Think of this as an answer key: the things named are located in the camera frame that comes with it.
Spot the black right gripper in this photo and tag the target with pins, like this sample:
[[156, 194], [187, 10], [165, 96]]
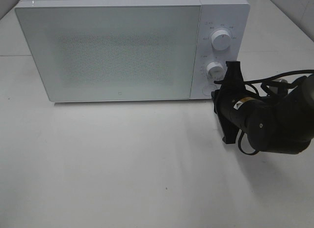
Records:
[[225, 100]]

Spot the white timer knob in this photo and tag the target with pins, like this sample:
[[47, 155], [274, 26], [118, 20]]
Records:
[[215, 70]]

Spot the round white door button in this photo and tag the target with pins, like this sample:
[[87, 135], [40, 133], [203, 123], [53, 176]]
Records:
[[208, 89]]

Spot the white microwave door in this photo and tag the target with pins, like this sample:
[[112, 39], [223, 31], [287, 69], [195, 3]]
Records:
[[86, 54]]

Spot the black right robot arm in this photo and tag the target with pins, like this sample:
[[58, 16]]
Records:
[[275, 113]]

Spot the upper white power knob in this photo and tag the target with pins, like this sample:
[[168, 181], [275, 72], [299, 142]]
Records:
[[221, 39]]

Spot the white microwave oven body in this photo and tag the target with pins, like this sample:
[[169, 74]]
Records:
[[231, 15]]

